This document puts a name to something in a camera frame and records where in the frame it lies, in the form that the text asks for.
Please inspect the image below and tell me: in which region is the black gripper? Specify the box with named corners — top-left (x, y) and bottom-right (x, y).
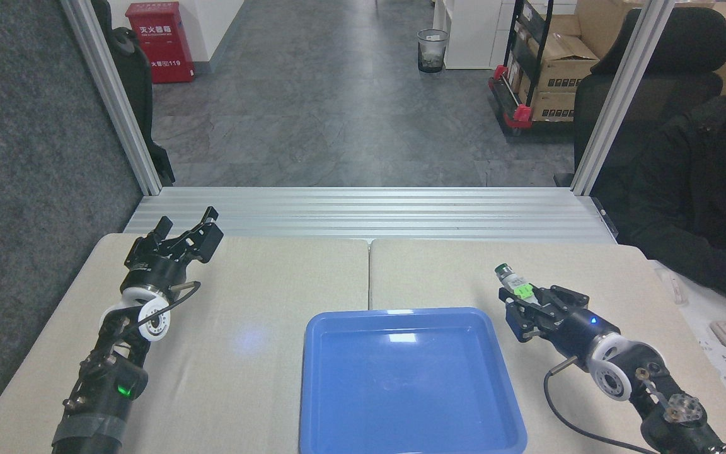
top-left (124, 206), bottom-right (224, 298)
top-left (498, 284), bottom-right (622, 370)

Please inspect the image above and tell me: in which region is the grey green switch part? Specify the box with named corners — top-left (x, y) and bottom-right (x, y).
top-left (495, 264), bottom-right (536, 301)

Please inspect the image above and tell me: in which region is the blue plastic tray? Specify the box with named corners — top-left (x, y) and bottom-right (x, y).
top-left (299, 307), bottom-right (528, 454)

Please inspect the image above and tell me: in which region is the grey felt partition panel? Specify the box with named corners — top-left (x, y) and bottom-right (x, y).
top-left (0, 0), bottom-right (147, 445)

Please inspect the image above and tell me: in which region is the person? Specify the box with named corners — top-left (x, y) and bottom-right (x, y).
top-left (615, 93), bottom-right (726, 298)

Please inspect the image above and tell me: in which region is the white power strip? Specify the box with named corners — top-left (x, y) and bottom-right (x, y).
top-left (697, 340), bottom-right (726, 397)

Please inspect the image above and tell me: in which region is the red fire extinguisher box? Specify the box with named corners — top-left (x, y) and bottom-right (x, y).
top-left (125, 1), bottom-right (195, 84)

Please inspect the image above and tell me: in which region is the small flat cardboard box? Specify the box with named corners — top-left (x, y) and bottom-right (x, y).
top-left (531, 91), bottom-right (577, 122)

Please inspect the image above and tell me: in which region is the black red storage cart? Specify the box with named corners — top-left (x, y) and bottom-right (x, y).
top-left (488, 0), bottom-right (577, 136)

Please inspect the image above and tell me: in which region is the cardboard box with black label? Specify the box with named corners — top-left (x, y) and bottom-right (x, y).
top-left (527, 35), bottom-right (601, 94)

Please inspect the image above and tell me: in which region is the black office chair with headrest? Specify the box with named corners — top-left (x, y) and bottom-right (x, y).
top-left (553, 6), bottom-right (726, 190)

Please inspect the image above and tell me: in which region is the black mesh trash bin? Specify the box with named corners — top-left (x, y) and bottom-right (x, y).
top-left (417, 29), bottom-right (450, 74)

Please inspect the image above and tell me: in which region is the white cabinet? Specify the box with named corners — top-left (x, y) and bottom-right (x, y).
top-left (432, 0), bottom-right (516, 70)

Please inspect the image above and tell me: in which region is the large plain cardboard box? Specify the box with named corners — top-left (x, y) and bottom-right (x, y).
top-left (574, 0), bottom-right (654, 61)

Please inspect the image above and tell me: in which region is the black table corner bracket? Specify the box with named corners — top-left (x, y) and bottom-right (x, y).
top-left (592, 197), bottom-right (619, 239)

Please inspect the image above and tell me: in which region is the black chair behind post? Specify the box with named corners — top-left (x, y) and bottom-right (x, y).
top-left (92, 0), bottom-right (176, 187)

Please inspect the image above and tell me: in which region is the silver aluminium post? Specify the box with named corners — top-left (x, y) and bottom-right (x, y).
top-left (570, 0), bottom-right (676, 196)
top-left (60, 0), bottom-right (163, 196)

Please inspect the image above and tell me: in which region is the silver aluminium table rail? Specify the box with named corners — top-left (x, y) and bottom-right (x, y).
top-left (124, 186), bottom-right (611, 244)

